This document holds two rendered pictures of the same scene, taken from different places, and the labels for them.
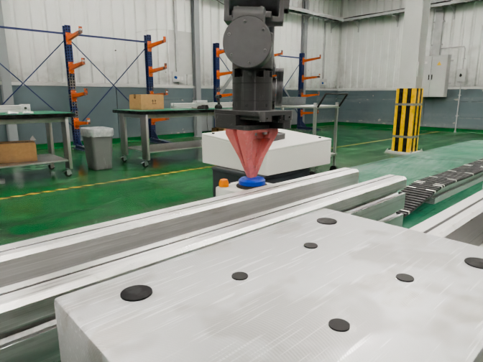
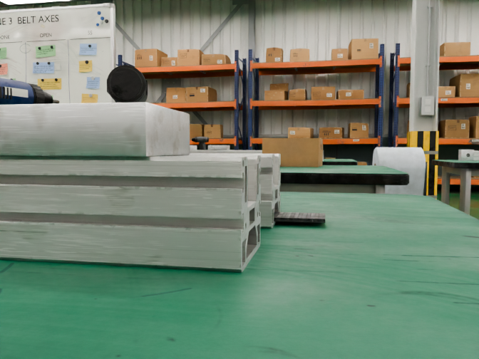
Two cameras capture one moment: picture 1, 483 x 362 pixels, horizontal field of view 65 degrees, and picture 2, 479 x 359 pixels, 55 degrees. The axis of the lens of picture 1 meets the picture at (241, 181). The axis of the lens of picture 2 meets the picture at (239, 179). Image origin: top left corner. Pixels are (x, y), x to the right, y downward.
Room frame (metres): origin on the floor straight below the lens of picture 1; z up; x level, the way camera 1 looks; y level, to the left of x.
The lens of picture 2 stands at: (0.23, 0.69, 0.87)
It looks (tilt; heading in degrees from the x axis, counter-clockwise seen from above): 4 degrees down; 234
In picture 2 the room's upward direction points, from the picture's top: straight up
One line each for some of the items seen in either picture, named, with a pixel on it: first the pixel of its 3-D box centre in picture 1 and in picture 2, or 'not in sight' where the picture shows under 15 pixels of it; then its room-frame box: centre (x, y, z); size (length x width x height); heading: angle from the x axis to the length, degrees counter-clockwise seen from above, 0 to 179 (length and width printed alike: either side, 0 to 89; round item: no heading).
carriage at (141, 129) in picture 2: not in sight; (85, 147); (0.10, 0.28, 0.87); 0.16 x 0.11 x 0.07; 133
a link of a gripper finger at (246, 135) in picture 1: (246, 145); not in sight; (0.57, -0.01, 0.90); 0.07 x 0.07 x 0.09; 43
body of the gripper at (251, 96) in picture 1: (252, 96); not in sight; (0.56, -0.02, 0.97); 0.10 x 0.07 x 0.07; 43
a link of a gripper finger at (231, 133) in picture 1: (257, 146); not in sight; (0.55, -0.02, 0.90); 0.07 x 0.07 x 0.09; 43
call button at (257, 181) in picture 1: (251, 184); not in sight; (0.56, -0.02, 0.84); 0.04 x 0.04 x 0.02
